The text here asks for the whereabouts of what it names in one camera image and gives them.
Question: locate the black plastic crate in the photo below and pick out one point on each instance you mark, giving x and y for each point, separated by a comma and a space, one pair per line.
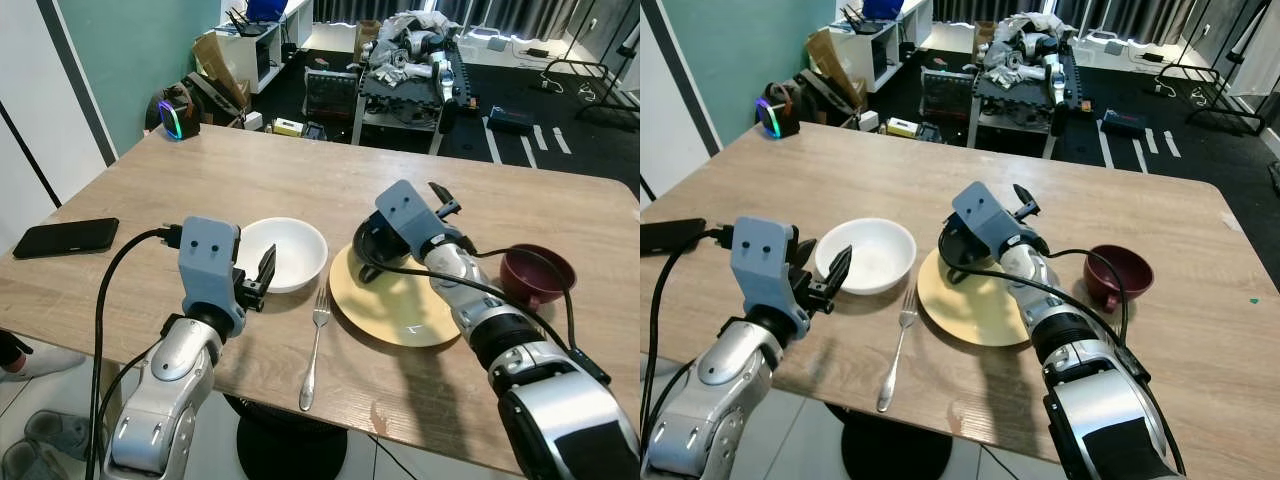
945, 95
330, 95

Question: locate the silver fork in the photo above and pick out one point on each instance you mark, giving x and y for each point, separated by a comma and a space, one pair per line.
316, 340
898, 340

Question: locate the black round stool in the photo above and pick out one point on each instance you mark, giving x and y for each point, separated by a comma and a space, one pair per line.
290, 445
895, 450

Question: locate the light wooden table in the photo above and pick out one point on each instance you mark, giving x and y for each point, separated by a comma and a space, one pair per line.
1150, 200
300, 180

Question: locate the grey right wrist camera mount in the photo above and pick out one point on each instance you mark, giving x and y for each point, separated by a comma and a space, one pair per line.
408, 215
982, 215

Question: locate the black smartphone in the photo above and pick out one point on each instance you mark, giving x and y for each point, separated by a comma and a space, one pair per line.
65, 238
670, 236

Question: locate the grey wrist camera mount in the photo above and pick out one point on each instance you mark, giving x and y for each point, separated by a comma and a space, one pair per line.
408, 215
762, 268
208, 265
982, 215

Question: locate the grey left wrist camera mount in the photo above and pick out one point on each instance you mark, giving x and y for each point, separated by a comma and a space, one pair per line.
762, 268
208, 265

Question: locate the small yellow box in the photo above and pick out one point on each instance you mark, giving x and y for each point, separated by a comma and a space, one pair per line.
900, 128
287, 127

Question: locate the white shelf unit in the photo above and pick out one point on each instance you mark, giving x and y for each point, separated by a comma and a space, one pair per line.
250, 55
870, 55

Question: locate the dark grey curtain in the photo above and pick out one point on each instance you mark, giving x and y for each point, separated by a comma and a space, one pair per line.
520, 15
1140, 15

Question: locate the white bowl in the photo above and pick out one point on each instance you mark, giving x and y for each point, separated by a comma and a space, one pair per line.
875, 252
295, 250

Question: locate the pale yellow plate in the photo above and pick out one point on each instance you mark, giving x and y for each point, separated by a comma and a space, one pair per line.
975, 310
400, 310

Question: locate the maroon mug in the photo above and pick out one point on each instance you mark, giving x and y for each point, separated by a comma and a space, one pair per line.
535, 272
1118, 272

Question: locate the black cart with robot parts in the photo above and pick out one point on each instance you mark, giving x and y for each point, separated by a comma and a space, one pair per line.
1025, 85
410, 85

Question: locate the small white box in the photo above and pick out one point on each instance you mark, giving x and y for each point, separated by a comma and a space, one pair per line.
253, 120
868, 120

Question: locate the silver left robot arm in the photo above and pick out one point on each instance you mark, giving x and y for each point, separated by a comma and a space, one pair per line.
715, 400
165, 400

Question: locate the brown cardboard piece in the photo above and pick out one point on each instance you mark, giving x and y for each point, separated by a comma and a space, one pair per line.
220, 70
835, 68

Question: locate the black metal floor rack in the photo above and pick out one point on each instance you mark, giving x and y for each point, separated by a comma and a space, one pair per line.
1215, 100
590, 95

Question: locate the dark blue flat box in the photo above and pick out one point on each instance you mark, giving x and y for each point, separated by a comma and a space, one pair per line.
1123, 122
510, 120

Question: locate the grey shoe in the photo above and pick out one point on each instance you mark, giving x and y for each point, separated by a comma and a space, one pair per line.
25, 465
60, 432

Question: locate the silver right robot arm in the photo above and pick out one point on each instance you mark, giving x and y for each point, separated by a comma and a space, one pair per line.
560, 420
1100, 420

